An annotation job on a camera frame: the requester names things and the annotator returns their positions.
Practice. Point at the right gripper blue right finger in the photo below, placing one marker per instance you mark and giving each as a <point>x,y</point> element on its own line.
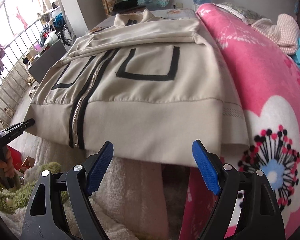
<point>260,216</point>

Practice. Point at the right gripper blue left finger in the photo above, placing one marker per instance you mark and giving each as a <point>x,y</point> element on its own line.
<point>45,217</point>

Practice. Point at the cream jacket with black trim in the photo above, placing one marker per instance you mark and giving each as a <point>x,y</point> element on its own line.
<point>149,85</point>

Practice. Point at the left forearm fluffy sleeve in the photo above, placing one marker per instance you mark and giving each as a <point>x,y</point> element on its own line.
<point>13,199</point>

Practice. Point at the black clothes on chair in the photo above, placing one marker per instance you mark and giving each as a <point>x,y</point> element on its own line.
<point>125,5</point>

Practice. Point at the person's left hand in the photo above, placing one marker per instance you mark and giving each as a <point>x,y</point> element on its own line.
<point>7,165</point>

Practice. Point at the metal balcony railing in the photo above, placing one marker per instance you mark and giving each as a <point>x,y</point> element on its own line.
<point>14,78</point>

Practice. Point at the dark grey board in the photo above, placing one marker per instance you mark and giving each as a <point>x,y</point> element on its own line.
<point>42,64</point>

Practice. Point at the pink floral blanket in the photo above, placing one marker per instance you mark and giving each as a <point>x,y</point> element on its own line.
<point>268,84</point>

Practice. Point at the wooden chair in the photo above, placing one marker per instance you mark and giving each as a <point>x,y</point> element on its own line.
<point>115,0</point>

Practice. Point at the pink checked cloth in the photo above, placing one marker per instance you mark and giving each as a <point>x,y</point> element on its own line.
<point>285,33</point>

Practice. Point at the floral pillow with lace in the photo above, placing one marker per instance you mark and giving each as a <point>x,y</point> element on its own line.
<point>244,14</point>

